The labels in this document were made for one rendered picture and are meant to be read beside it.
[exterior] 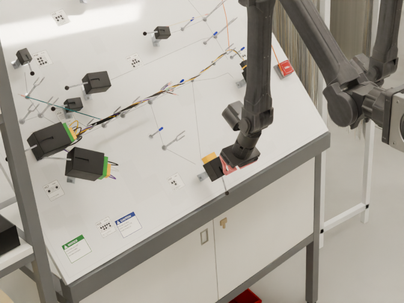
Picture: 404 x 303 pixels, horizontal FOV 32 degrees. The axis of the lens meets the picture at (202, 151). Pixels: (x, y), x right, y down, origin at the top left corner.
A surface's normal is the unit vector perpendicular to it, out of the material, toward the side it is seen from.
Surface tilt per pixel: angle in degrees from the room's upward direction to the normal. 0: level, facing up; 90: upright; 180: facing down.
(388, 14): 90
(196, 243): 90
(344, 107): 90
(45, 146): 50
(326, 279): 0
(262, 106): 94
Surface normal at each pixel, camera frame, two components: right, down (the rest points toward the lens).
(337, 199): -0.07, -0.87
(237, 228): 0.69, 0.32
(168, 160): 0.49, -0.32
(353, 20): -0.80, 0.33
